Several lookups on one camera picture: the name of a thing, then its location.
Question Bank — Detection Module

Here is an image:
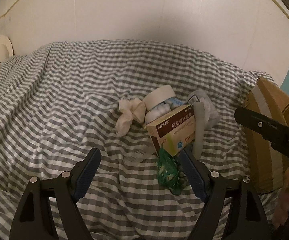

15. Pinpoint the brown cream medicine box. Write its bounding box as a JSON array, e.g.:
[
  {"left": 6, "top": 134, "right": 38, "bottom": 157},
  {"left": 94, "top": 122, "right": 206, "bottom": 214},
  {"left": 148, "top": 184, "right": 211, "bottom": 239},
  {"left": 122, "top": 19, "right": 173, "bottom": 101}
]
[{"left": 146, "top": 104, "right": 197, "bottom": 158}]

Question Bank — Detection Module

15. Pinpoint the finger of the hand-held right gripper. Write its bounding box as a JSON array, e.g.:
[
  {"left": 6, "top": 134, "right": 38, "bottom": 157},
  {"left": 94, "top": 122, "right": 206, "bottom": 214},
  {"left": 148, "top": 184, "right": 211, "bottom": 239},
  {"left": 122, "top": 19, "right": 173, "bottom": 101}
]
[{"left": 234, "top": 107, "right": 273, "bottom": 143}]

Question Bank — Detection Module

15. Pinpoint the person's right hand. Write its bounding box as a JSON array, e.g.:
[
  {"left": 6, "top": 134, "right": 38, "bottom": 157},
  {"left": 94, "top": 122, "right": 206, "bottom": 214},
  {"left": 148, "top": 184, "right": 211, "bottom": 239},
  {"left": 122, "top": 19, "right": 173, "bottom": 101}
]
[{"left": 272, "top": 166, "right": 289, "bottom": 229}]

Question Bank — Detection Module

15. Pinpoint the grey white checked blanket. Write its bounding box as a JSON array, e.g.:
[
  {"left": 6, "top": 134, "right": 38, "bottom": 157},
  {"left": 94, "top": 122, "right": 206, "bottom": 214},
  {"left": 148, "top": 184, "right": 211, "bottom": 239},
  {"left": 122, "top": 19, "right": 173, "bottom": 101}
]
[{"left": 0, "top": 39, "right": 285, "bottom": 240}]

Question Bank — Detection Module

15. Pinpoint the crumpled white tissue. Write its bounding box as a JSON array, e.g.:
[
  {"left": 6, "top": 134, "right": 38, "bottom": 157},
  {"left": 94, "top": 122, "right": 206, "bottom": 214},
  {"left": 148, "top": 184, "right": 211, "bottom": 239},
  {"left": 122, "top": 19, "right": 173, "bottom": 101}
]
[{"left": 115, "top": 97, "right": 146, "bottom": 137}]

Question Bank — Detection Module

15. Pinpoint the white translucent tube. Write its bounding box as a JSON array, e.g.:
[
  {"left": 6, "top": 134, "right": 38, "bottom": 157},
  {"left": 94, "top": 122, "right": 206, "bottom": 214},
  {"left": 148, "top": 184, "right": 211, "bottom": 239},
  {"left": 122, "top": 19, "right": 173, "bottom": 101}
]
[{"left": 193, "top": 102, "right": 205, "bottom": 155}]

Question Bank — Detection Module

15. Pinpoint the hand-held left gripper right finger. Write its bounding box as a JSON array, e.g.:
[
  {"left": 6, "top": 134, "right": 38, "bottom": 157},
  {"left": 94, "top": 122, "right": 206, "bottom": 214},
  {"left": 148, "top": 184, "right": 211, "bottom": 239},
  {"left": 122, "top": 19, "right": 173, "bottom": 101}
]
[{"left": 179, "top": 148, "right": 272, "bottom": 240}]

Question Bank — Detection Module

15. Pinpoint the beige tape roll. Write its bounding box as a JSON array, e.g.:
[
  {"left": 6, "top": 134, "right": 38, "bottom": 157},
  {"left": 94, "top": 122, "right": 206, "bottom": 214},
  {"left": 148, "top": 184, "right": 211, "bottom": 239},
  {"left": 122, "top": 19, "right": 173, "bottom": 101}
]
[{"left": 143, "top": 85, "right": 176, "bottom": 110}]

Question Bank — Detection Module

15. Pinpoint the clear plastic wrapper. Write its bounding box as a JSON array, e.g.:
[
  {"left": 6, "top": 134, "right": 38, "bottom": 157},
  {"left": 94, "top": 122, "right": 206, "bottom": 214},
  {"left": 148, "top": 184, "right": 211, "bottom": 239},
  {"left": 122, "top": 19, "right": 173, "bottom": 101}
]
[{"left": 125, "top": 145, "right": 158, "bottom": 164}]

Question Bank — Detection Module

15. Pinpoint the green candy bag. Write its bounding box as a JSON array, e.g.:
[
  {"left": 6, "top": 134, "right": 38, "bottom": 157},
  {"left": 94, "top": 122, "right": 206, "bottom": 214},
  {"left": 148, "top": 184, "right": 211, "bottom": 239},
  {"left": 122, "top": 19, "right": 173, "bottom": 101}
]
[{"left": 157, "top": 146, "right": 187, "bottom": 195}]

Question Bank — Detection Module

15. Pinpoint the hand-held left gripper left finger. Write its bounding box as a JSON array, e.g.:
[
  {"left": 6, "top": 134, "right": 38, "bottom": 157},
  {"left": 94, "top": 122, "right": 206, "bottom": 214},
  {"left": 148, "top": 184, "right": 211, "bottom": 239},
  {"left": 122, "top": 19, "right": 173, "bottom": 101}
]
[{"left": 13, "top": 147, "right": 102, "bottom": 240}]

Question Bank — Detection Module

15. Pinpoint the white plastic bag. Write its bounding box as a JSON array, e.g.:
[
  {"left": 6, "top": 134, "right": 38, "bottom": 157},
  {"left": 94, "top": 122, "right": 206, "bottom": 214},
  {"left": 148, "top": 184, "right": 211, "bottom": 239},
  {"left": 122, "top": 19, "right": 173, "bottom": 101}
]
[{"left": 186, "top": 89, "right": 220, "bottom": 130}]

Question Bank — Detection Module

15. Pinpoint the brown cardboard box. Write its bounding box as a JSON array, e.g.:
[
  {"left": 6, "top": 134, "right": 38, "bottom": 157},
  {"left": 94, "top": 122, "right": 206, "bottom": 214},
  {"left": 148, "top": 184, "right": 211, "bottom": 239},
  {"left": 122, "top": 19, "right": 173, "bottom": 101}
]
[{"left": 242, "top": 76, "right": 289, "bottom": 193}]

